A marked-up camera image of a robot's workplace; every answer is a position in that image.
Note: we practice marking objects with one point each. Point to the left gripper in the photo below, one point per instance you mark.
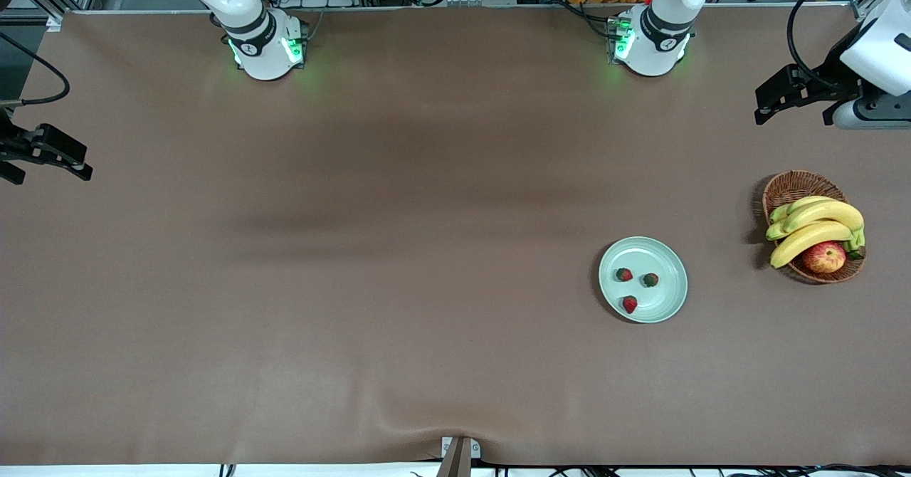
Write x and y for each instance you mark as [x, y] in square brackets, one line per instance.
[835, 70]

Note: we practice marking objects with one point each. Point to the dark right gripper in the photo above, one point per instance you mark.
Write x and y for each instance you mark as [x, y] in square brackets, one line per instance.
[8, 141]

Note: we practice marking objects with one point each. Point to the red strawberry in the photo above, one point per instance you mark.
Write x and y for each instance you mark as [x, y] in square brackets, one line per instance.
[630, 304]
[650, 279]
[624, 274]

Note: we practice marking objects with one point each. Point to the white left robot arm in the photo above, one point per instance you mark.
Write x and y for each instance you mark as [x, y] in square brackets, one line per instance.
[651, 50]

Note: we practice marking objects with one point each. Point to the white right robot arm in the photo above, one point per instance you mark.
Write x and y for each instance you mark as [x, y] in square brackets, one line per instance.
[263, 57]

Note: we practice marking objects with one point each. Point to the pale green round plate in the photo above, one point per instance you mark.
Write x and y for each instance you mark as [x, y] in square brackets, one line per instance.
[665, 299]

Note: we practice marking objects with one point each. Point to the brown wicker basket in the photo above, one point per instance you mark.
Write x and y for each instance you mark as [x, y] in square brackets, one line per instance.
[790, 186]

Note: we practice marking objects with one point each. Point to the yellow banana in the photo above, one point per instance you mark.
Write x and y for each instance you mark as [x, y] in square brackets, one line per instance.
[780, 213]
[808, 201]
[774, 231]
[829, 211]
[804, 242]

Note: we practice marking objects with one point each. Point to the red yellow apple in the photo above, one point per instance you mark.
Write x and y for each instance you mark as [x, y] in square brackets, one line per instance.
[824, 258]

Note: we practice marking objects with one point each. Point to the brown table cover mat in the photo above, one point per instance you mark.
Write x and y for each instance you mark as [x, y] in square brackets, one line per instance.
[427, 356]

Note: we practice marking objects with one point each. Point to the grey metal table bracket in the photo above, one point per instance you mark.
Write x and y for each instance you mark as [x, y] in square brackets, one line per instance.
[459, 459]

